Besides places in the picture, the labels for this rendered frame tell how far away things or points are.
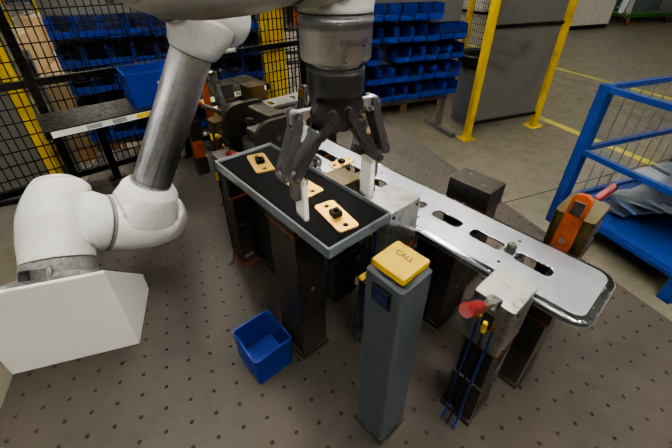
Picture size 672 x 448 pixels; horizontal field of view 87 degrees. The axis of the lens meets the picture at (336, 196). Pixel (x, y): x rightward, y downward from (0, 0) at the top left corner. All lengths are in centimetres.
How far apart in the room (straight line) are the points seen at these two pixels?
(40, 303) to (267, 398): 53
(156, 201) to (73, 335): 36
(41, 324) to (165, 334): 26
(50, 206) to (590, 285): 117
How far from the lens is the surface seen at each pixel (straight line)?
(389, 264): 50
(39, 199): 107
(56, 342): 110
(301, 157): 49
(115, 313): 101
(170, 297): 117
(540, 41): 416
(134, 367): 106
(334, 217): 57
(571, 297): 80
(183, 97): 98
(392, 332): 56
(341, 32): 43
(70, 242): 104
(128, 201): 108
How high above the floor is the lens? 151
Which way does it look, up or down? 33 degrees down
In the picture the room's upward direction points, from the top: straight up
